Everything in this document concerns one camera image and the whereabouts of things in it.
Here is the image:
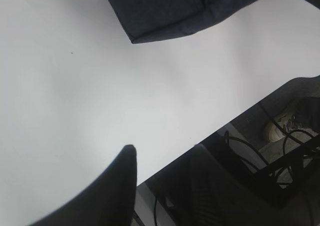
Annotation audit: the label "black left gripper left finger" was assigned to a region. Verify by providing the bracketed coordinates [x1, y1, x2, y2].
[34, 145, 137, 225]

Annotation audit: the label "white sneaker under table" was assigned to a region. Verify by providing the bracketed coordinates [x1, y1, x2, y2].
[264, 99, 317, 142]

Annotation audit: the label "black table frame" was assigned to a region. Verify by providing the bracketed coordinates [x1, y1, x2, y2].
[255, 136, 320, 208]

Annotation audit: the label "black floor cables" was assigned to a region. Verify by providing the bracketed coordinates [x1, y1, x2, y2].
[152, 103, 320, 226]

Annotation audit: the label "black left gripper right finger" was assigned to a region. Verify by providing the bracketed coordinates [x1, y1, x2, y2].
[170, 144, 283, 225]

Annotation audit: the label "dark navy lunch bag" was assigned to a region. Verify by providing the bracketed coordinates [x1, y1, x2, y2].
[99, 0, 320, 45]

